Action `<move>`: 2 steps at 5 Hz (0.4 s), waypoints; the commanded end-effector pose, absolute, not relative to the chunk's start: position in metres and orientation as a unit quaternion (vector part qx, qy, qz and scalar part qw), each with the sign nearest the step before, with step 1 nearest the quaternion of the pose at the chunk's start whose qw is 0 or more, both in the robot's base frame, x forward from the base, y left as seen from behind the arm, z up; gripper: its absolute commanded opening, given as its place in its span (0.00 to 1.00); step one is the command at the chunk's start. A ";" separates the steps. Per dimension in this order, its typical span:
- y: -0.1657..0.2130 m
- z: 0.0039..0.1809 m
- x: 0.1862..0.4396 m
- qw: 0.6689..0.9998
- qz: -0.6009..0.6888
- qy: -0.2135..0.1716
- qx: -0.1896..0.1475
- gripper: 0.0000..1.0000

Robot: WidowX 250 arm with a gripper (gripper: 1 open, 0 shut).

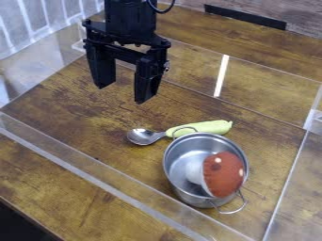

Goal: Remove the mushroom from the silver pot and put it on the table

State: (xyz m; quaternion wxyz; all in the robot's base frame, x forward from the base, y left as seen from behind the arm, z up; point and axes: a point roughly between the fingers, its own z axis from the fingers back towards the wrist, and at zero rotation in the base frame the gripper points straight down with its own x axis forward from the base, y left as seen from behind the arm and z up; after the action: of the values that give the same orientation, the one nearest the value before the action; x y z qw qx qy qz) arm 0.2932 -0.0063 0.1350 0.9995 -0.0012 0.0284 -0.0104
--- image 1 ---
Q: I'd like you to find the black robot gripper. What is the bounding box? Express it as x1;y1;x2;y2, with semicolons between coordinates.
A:
81;0;171;104

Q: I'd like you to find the silver steel pot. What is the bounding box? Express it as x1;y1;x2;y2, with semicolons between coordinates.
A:
161;133;248;215

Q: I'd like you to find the brown cap toy mushroom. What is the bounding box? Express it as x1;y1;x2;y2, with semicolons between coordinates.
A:
184;152;244;198

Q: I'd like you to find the black bar on table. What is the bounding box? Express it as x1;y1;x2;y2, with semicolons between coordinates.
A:
204;4;287;30

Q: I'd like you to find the clear acrylic front barrier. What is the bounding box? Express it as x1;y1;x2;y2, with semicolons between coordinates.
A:
0;112;254;241

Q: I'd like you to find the spoon with green handle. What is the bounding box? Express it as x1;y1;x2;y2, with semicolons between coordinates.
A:
127;120;232;146

